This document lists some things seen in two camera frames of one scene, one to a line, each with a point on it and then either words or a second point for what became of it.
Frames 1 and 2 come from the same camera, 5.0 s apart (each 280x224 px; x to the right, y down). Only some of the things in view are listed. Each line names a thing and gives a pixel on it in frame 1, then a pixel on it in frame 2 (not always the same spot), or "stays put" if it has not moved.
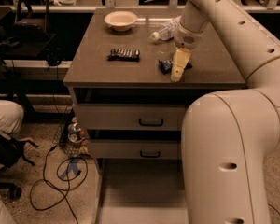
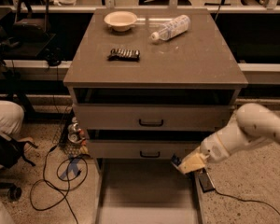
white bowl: (121, 21) stays put
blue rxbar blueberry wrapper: (166, 65) to (176, 161)
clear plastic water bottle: (168, 30) stays put
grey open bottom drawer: (142, 190) stays put
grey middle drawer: (133, 149) stays put
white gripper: (186, 39) to (213, 149)
